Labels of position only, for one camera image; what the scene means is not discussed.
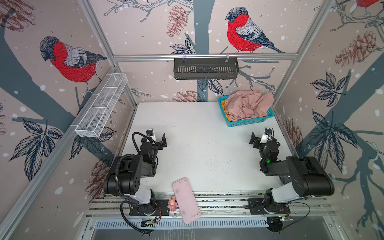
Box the right circuit board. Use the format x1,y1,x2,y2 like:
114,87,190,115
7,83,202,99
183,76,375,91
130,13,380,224
269,215,294,222

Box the pink shorts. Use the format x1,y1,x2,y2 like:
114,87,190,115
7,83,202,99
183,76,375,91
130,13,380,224
225,91,274,121

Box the teal plastic basket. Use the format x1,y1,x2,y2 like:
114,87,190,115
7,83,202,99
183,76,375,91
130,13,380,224
218,96,275,127

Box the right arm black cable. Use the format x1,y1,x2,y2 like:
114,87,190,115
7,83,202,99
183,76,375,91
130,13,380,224
280,201,312,231

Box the aluminium frame crossbar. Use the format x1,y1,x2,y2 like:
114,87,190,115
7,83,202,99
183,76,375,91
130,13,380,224
113,53,299,63

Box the pink tray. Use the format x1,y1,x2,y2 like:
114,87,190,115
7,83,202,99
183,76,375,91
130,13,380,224
173,178,201,225

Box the left circuit board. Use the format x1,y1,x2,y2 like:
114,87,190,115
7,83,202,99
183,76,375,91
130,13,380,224
140,219,159,229

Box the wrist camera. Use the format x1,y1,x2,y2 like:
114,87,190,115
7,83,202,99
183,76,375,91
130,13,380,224
146,129,157,142
260,128,274,144

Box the black hanging wire basket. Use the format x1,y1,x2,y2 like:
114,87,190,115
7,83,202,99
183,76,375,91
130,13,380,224
174,58,239,80

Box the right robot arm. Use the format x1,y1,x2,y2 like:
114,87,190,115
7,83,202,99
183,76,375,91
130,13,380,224
245,129,335,215

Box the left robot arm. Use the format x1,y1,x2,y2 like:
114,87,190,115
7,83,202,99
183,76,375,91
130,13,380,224
104,130,167,216

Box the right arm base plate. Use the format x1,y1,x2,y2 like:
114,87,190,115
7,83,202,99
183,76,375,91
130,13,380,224
244,198,291,215

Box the circuit board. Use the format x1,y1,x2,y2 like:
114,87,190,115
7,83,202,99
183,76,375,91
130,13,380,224
140,219,159,229
269,215,294,222

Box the small pink toy figure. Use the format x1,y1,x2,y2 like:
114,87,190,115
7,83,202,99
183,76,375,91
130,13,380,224
168,196,178,212

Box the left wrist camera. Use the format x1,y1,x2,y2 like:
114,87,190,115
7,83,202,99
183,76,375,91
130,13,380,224
146,129,157,142

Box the white wire mesh shelf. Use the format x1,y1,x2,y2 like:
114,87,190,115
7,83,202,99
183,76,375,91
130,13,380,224
75,73,128,138

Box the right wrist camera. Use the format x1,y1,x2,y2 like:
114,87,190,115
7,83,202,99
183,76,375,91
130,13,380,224
260,128,274,144

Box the orange shorts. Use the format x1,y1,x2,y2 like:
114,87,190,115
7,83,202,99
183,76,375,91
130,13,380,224
221,100,232,122

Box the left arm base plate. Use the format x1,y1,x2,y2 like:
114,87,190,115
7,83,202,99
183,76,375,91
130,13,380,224
129,199,170,217

